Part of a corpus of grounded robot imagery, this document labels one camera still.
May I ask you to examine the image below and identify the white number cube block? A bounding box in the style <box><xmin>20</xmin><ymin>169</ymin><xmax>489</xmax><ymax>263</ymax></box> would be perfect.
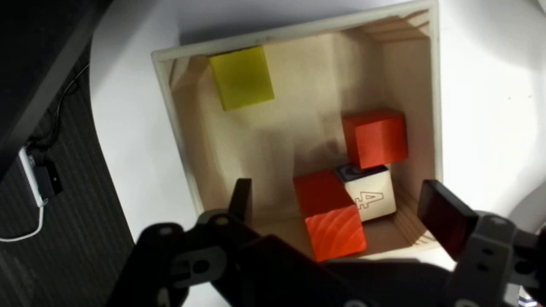
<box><xmin>335</xmin><ymin>164</ymin><xmax>395</xmax><ymax>222</ymax></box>

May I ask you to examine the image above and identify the white cable with adapter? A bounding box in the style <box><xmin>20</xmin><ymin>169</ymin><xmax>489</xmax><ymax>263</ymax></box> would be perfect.
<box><xmin>0</xmin><ymin>145</ymin><xmax>64</xmax><ymax>245</ymax></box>

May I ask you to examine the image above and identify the open wooden tray box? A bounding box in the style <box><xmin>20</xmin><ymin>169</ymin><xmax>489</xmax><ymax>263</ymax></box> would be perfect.
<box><xmin>151</xmin><ymin>0</ymin><xmax>441</xmax><ymax>259</ymax></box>

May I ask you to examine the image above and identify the yellow cube block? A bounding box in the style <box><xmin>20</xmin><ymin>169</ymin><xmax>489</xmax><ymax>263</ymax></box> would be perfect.
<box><xmin>207</xmin><ymin>46</ymin><xmax>274</xmax><ymax>111</ymax></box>

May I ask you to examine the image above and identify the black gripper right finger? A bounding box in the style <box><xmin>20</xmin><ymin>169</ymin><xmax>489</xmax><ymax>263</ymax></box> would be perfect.
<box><xmin>417</xmin><ymin>179</ymin><xmax>477</xmax><ymax>259</ymax></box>

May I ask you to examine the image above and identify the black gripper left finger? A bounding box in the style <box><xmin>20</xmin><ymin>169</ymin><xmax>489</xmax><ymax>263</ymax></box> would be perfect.
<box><xmin>228</xmin><ymin>177</ymin><xmax>252</xmax><ymax>223</ymax></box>

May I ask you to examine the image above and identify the long orange block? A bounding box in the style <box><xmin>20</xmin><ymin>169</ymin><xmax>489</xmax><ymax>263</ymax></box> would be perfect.
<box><xmin>293</xmin><ymin>170</ymin><xmax>366</xmax><ymax>261</ymax></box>

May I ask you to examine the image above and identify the orange cube block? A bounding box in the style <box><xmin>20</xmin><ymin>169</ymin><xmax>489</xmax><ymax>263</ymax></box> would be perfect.
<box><xmin>340</xmin><ymin>109</ymin><xmax>409</xmax><ymax>169</ymax></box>

